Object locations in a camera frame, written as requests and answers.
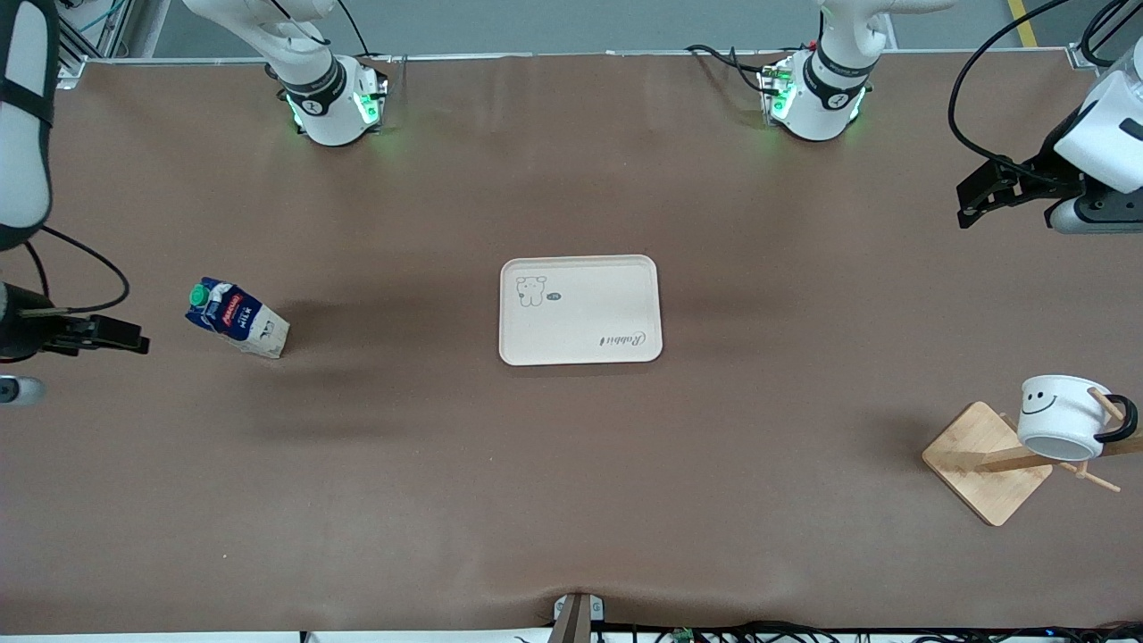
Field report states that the white rabbit print tray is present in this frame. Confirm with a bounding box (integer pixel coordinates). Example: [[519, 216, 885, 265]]
[[498, 255, 664, 367]]

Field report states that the aluminium frame post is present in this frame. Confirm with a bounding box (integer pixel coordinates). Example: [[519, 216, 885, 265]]
[[40, 0, 144, 90], [1067, 0, 1143, 68]]

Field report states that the black arm base cable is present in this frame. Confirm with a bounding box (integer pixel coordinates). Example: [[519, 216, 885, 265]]
[[335, 0, 394, 65], [686, 43, 771, 93]]

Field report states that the black right arm base cable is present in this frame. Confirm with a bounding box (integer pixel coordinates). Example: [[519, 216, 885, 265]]
[[335, 0, 394, 65]]

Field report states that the wooden cup rack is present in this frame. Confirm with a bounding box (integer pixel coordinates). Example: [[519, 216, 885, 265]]
[[922, 387, 1143, 528]]

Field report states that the black left arm base cable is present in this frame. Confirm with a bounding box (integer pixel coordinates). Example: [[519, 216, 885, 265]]
[[686, 43, 771, 93]]

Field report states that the metal table edge bracket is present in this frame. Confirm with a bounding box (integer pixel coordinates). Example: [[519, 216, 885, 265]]
[[552, 592, 606, 643]]

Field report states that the white smiley cup black handle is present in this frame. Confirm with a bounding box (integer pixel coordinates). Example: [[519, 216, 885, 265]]
[[1016, 375, 1140, 463]]

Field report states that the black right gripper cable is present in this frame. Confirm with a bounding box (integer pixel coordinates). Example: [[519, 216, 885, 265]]
[[18, 223, 131, 316]]

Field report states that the blue white milk carton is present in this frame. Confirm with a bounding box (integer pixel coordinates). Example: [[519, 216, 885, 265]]
[[185, 277, 292, 360]]

